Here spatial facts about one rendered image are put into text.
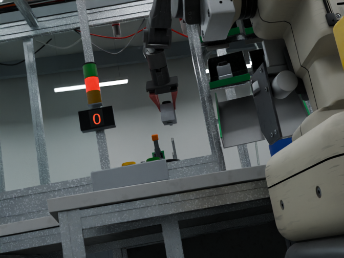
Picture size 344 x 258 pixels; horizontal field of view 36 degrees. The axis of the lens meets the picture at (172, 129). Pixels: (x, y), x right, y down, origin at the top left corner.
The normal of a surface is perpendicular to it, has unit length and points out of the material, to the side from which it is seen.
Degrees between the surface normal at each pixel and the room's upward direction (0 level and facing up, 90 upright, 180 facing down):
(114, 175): 90
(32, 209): 90
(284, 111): 45
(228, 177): 90
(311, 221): 99
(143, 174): 90
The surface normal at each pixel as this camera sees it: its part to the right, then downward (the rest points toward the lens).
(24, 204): -0.01, -0.23
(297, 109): -0.25, -0.82
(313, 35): -0.98, 0.14
